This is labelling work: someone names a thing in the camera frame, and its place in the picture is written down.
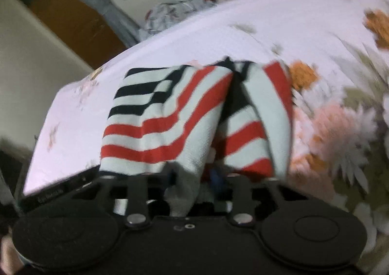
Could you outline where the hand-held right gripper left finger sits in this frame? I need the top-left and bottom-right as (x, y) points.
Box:
(97, 172), (177, 228)

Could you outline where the pile of light blue clothes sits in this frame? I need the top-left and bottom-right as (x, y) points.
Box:
(142, 0), (220, 39)

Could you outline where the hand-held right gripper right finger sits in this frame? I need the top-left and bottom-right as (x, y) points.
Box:
(210, 169), (293, 228)

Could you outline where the red black white striped sweater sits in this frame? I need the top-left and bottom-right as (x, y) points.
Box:
(100, 57), (295, 221)

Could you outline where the pink floral bedsheet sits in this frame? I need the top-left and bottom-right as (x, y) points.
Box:
(23, 0), (389, 266)

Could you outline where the brown wooden door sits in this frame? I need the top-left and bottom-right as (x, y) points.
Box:
(16, 0), (129, 69)

